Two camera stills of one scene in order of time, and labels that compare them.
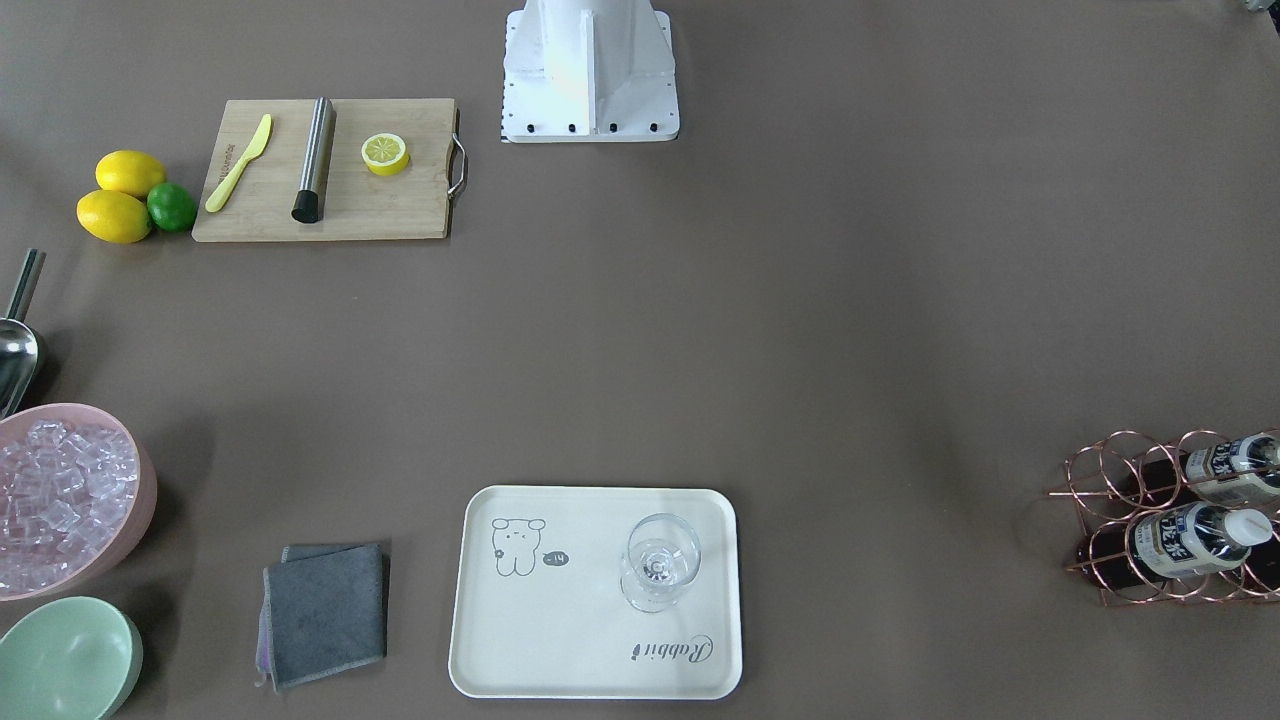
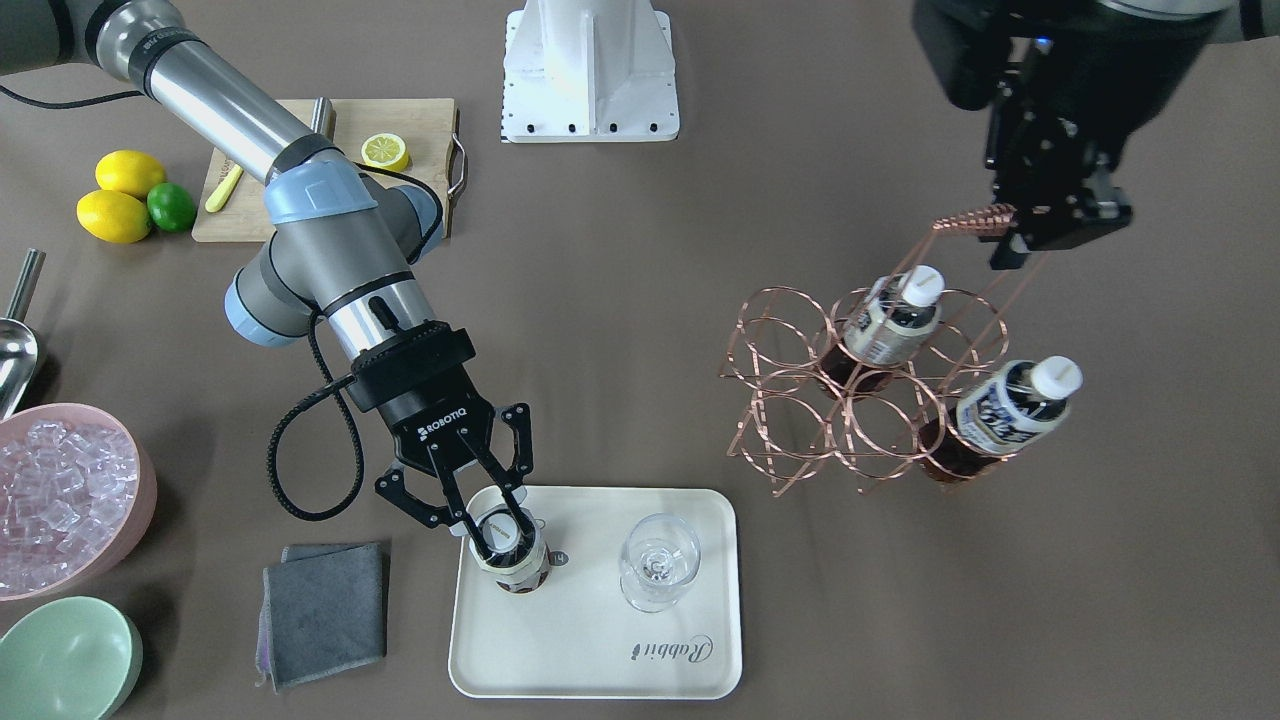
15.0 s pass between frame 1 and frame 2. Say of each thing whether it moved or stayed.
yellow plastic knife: stayed
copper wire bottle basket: moved
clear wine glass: stayed
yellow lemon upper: stayed
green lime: stayed
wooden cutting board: stayed
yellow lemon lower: stayed
